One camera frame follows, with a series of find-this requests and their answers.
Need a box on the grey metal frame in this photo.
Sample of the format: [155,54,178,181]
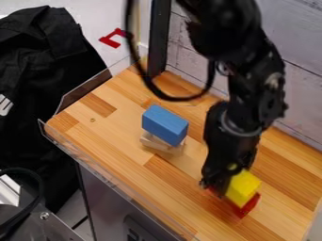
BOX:
[0,174,88,241]

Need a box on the black cloth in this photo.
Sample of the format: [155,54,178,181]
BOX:
[0,4,114,215]

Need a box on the black cable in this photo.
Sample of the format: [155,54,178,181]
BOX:
[124,0,218,103]
[0,167,47,240]

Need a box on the yellow block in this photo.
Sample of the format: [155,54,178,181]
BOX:
[223,169,264,208]

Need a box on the black post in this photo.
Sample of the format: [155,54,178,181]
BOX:
[145,0,174,77]

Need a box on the plain wooden block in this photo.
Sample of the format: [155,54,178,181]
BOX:
[137,131,188,157]

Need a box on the blue block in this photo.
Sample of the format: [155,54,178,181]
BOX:
[140,104,190,148]

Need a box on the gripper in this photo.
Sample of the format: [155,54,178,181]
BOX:
[199,103,261,193]

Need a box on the red block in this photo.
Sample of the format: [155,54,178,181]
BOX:
[204,185,262,219]

